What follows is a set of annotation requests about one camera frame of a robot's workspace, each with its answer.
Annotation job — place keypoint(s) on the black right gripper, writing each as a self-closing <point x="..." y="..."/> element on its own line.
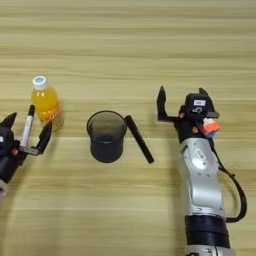
<point x="190" y="131"/>

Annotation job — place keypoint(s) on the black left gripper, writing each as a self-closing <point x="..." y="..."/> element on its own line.
<point x="10" y="166"/>

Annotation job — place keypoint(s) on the white marker pen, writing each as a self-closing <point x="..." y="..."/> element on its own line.
<point x="27" y="128"/>

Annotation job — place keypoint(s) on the orange juice bottle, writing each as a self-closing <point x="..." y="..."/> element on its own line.
<point x="46" y="103"/>

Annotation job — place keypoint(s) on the black mesh cup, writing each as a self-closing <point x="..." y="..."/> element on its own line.
<point x="106" y="143"/>

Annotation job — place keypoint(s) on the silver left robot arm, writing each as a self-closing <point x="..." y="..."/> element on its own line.
<point x="2" y="188"/>

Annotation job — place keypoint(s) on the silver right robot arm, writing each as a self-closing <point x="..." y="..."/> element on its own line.
<point x="201" y="180"/>

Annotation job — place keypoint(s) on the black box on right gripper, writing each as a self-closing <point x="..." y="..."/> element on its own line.
<point x="199" y="106"/>

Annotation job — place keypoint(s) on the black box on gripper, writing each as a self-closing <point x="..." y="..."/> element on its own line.
<point x="5" y="141"/>
<point x="199" y="106"/>

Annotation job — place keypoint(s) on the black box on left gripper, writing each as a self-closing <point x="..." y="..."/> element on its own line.
<point x="5" y="141"/>

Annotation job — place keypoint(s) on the colourful puzzle cube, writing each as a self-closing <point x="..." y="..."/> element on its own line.
<point x="211" y="127"/>

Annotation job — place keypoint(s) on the black pen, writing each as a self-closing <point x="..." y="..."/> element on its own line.
<point x="140" y="140"/>

